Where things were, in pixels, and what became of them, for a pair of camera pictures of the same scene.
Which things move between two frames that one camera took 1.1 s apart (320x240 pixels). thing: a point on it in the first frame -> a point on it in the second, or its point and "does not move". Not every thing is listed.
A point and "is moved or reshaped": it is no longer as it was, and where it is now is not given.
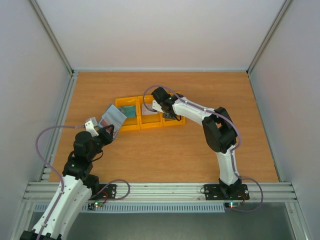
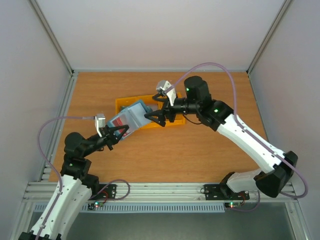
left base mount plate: x=106 y=191 does not move
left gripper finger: x=106 y=134 -> x=124 y=127
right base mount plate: x=212 y=192 does not move
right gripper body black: x=169 y=111 does not move
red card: x=104 y=124 is moved or reshaped
